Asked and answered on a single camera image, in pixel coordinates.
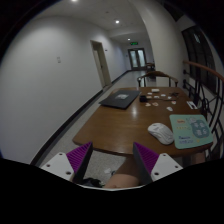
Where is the beige side door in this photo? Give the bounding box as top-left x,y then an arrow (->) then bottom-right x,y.
91,40 -> 111,87

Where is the wooden chair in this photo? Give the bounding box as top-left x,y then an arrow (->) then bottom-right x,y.
137,70 -> 180,89

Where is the small black box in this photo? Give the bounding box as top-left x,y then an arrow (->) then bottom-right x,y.
139,95 -> 147,102

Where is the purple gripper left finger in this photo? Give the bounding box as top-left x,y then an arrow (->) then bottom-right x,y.
40,141 -> 94,185

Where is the white card on table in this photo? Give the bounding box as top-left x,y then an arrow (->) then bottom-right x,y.
151,88 -> 160,93

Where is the wooden table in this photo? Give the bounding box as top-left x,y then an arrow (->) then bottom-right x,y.
73,87 -> 212,157

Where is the black closed laptop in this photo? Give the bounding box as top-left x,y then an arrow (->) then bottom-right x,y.
100,90 -> 140,109

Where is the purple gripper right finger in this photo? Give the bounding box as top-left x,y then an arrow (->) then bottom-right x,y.
132,141 -> 184,186

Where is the double glass door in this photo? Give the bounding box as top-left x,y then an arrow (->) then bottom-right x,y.
128,48 -> 146,70

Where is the white computer mouse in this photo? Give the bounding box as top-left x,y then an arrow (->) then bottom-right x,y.
148,123 -> 174,145

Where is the green mouse pad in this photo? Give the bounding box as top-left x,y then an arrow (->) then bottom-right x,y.
170,114 -> 213,150

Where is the wooden stair handrail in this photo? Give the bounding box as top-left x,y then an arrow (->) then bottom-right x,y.
183,60 -> 224,83

